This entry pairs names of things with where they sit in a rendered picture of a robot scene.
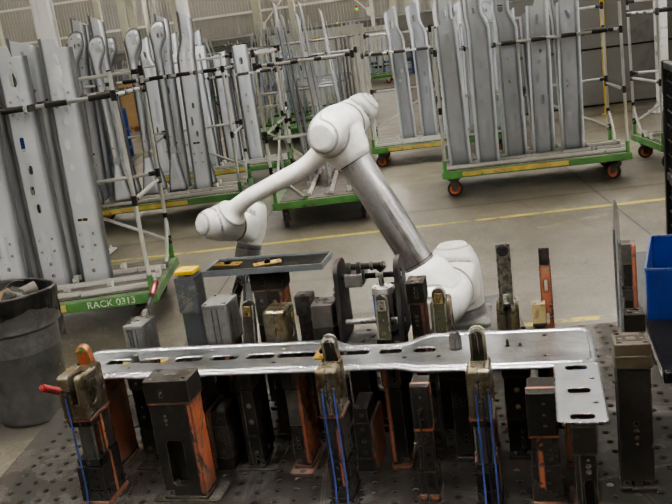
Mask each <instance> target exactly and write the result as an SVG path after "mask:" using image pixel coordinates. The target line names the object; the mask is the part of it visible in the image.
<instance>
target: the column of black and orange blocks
mask: <svg viewBox="0 0 672 504"><path fill-rule="evenodd" d="M620 248H621V266H622V283H623V285H622V290H623V299H624V308H638V287H637V264H636V244H635V241H634V240H620Z"/></svg>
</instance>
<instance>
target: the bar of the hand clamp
mask: <svg viewBox="0 0 672 504"><path fill-rule="evenodd" d="M495 251H496V264H497V277H498V290H499V303H500V311H503V296H502V294H510V301H511V311H514V309H515V308H514V295H513V282H512V269H511V255H510V243H497V244H495Z"/></svg>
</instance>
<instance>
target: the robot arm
mask: <svg viewBox="0 0 672 504"><path fill-rule="evenodd" d="M377 112H378V103H377V102H376V100H375V99H374V98H373V97H372V96H371V95H370V94H368V93H363V92H361V93H358V94H355V95H353V96H351V97H350V98H349V99H347V100H344V101H342V102H340V103H337V104H333V105H331V106H328V107H327V108H325V109H323V110H322V111H320V112H319V113H318V114H317V115H316V116H315V117H314V118H313V119H312V121H311V123H310V125H309V128H308V133H307V137H308V142H309V144H310V146H311V148H310V150H309V151H308V152H307V153H306V154H305V155H304V156H303V157H302V158H300V159H299V160H297V161H296V162H294V163H293V164H291V165H289V166H287V167H285V168H284V169H282V170H280V171H278V172H276V173H275V174H273V175H271V176H269V177H267V178H265V179H264V180H262V181H260V182H258V183H256V184H255V185H253V186H251V187H249V188H248V189H246V190H244V191H243V192H241V193H240V194H239V195H237V196H236V197H235V198H233V199H232V200H231V201H227V200H225V201H222V202H221V203H219V204H217V205H215V206H213V207H211V208H208V209H205V210H203V211H202V212H200V213H199V214H198V216H197V218H196V222H195V224H196V229H197V231H198V232H199V233H200V235H201V236H203V237H204V238H206V239H209V240H213V241H236V249H235V257H249V256H260V255H261V254H260V253H261V248H262V247H261V246H262V242H263V239H264V237H265V233H266V226H267V210H266V205H265V204H264V203H262V202H261V201H260V200H262V199H264V198H266V197H268V196H270V195H272V194H274V193H276V192H278V191H280V190H282V189H284V188H286V187H288V186H290V185H292V184H294V183H296V182H298V181H300V180H301V179H303V178H305V177H307V176H308V175H310V174H311V173H313V172H314V171H316V170H317V169H319V168H320V167H321V166H323V165H324V164H325V163H327V162H328V163H329V164H330V165H331V166H332V167H333V168H335V169H337V170H340V169H341V171H342V173H343V174H344V176H345V177H346V179H347V181H348V182H349V184H350V185H351V187H352V188H353V190H354V192H355V193H356V195H357V196H358V198H359V199H360V201H361V203H362V204H363V206H364V207H365V209H366V211H367V212H368V214H369V215H370V217H371V218H372V220H373V222H374V223H375V225H376V226H377V228H378V230H379V231H380V233H381V234H382V236H383V237H384V239H385V241H386V242H387V244H388V245H389V247H390V248H391V250H392V252H393V253H394V255H396V254H402V256H403V260H404V266H405V275H406V281H407V278H408V276H419V275H426V279H427V288H428V297H427V303H428V312H429V322H430V330H432V322H431V313H430V302H431V299H432V296H431V292H432V290H433V289H434V288H435V287H442V288H444V289H445V291H446V294H450V295H451V297H452V307H453V317H454V327H455V330H466V329H470V327H471V326H473V325H480V326H482V327H483V328H489V327H491V326H492V325H491V321H490V310H491V309H492V305H491V304H490V303H485V298H484V286H483V278H482V273H481V267H480V263H479V259H478V257H477V255H476V253H475V251H474V250H473V248H472V247H471V246H470V245H469V244H467V243H466V242H465V241H462V240H453V241H447V242H443V243H440V244H439V245H438V246H437V247H436V248H435V250H434V252H433V254H432V252H431V251H430V249H429V247H428V246H427V244H426V243H425V241H424V240H423V238H422V236H421V235H420V233H419V232H418V230H417V228H416V227H415V225H414V224H413V222H412V220H411V219H410V217H409V216H408V214H407V212H406V211H405V209H404V208H403V206H402V204H401V203H400V201H399V200H398V198H397V196H396V195H395V193H394V192H393V190H392V189H391V187H390V185H389V184H388V182H387V181H386V179H385V177H384V176H383V174H382V173H381V171H380V169H379V168H378V166H377V165H376V163H375V161H374V160H373V158H372V157H371V155H370V153H369V152H368V151H369V143H368V141H367V138H366V135H365V131H366V130H367V129H368V127H369V126H370V125H371V124H372V123H373V121H374V119H375V117H376V115H377ZM242 291H243V301H245V300H251V301H253V292H252V291H251V285H250V279H249V275H236V279H235V282H234V286H233V289H232V293H233V294H236V295H237V300H238V306H239V309H240V302H241V297H242V294H241V292H242Z"/></svg>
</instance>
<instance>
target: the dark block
mask: <svg viewBox="0 0 672 504"><path fill-rule="evenodd" d="M405 289H406V297H407V304H408V306H409V308H410V317H411V326H412V335H413V339H415V338H418V337H421V336H424V335H426V334H431V330H430V322H429V312H428V303H427V297H428V288H427V279H426V275H419V276H408V278H407V281H406V283H405ZM432 351H433V349H432V348H425V349H416V350H415V352H432Z"/></svg>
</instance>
